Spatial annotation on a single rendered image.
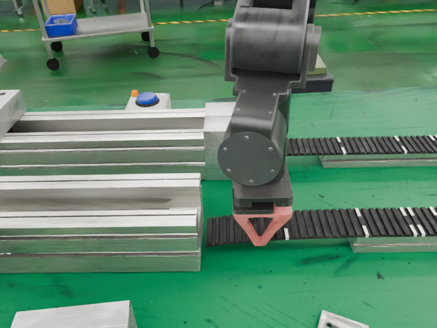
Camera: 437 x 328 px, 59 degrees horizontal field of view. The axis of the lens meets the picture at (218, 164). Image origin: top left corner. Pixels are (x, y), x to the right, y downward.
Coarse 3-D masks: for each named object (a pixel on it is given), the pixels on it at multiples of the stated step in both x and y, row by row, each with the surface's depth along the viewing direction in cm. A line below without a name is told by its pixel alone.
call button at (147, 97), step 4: (144, 92) 76; (148, 92) 76; (152, 92) 76; (140, 96) 75; (144, 96) 74; (148, 96) 74; (152, 96) 74; (156, 96) 75; (140, 100) 74; (144, 100) 73; (148, 100) 74; (152, 100) 74; (156, 100) 75
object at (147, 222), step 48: (0, 192) 51; (48, 192) 51; (96, 192) 51; (144, 192) 50; (192, 192) 50; (0, 240) 46; (48, 240) 46; (96, 240) 45; (144, 240) 45; (192, 240) 45
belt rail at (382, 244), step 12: (360, 240) 49; (372, 240) 49; (384, 240) 49; (396, 240) 49; (408, 240) 49; (420, 240) 49; (432, 240) 49; (360, 252) 50; (372, 252) 50; (384, 252) 50
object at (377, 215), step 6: (372, 210) 52; (378, 210) 52; (372, 216) 51; (378, 216) 51; (384, 216) 51; (378, 222) 50; (384, 222) 50; (378, 228) 49; (384, 228) 49; (390, 228) 49; (378, 234) 49; (384, 234) 48; (390, 234) 48
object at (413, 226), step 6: (402, 210) 52; (408, 210) 52; (402, 216) 51; (408, 216) 51; (414, 216) 51; (408, 222) 50; (414, 222) 50; (408, 228) 49; (414, 228) 49; (420, 228) 49; (414, 234) 48; (420, 234) 48; (426, 234) 48
